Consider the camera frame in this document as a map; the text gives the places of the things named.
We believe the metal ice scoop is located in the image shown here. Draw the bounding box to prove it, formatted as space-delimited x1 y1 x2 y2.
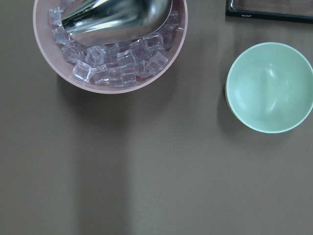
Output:
61 0 173 47

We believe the mint green bowl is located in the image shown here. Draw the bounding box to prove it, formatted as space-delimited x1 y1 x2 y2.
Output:
224 42 313 134

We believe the pink bowl of ice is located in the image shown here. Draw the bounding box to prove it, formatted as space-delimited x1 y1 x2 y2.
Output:
33 0 188 94

